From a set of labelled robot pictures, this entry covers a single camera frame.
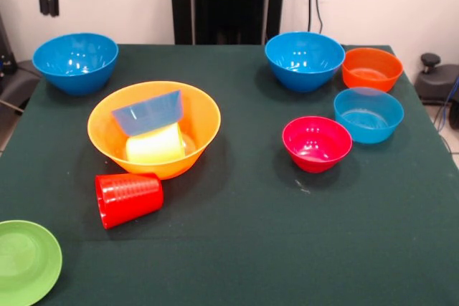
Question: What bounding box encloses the blue cable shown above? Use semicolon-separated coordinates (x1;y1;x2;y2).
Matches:
433;80;459;135

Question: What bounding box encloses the black stand base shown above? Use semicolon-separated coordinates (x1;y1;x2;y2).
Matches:
0;58;42;113
415;52;459;106

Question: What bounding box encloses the pink bowl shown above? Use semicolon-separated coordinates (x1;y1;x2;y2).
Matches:
281;115;354;173

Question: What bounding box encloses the large blue bowl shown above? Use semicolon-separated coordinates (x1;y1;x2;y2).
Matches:
32;32;120;97
264;31;346;93

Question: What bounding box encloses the dark green tablecloth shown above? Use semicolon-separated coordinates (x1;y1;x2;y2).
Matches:
0;43;459;306

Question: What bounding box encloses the black equipment case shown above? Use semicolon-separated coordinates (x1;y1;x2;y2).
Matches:
0;11;18;76

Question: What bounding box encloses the yellow cup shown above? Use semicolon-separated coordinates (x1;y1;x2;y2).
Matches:
126;123;186;163

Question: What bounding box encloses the red cup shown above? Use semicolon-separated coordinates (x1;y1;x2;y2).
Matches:
95;172;164;230

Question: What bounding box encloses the orange bowl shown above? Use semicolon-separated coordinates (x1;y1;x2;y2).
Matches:
341;47;404;93

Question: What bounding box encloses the small blue bowl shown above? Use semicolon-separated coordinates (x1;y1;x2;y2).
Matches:
333;87;405;145
110;90;186;138

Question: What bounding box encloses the large yellow bowl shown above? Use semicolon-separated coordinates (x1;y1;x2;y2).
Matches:
87;80;222;181

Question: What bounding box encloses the green bowl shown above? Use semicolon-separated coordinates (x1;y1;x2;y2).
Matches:
0;220;63;306

